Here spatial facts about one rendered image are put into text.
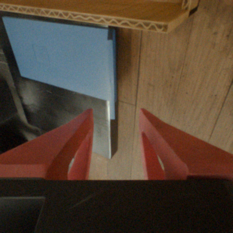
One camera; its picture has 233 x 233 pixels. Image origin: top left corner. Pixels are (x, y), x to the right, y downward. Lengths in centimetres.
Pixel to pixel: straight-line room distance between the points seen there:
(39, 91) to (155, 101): 16
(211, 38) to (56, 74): 16
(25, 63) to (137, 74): 14
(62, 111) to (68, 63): 8
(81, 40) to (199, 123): 14
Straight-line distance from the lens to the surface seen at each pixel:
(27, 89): 30
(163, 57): 19
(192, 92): 20
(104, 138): 25
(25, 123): 42
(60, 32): 21
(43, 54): 24
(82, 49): 20
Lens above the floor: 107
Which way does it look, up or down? 44 degrees down
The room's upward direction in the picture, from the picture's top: 137 degrees counter-clockwise
